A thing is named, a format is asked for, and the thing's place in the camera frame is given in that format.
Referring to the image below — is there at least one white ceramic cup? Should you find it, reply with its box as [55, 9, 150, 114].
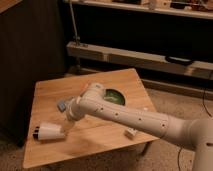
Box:
[38, 122, 65, 140]

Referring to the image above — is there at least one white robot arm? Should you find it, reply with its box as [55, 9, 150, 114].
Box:
[67, 83, 213, 171]

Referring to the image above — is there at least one green ceramic bowl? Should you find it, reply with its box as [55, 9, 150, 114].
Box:
[104, 89, 125, 105]

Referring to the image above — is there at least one blue sponge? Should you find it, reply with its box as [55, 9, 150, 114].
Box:
[57, 99, 71, 112]

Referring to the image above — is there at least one white remote controller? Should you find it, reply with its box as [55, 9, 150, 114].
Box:
[124, 128, 138, 139]

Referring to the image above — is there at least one wooden table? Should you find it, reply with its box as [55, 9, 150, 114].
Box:
[23, 69, 155, 169]

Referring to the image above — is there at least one metal stand pole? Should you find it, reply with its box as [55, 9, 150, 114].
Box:
[69, 0, 80, 46]

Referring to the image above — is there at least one dark cabinet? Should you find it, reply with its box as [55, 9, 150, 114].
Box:
[0, 0, 66, 147]

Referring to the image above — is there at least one long grey case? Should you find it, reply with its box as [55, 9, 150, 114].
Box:
[66, 42, 213, 80]

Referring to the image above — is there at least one wooden shelf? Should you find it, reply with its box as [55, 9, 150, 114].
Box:
[63, 0, 213, 20]

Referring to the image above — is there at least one black case handle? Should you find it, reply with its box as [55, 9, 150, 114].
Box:
[165, 56, 194, 66]

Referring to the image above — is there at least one black cable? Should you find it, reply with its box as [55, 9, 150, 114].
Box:
[177, 71, 213, 171]

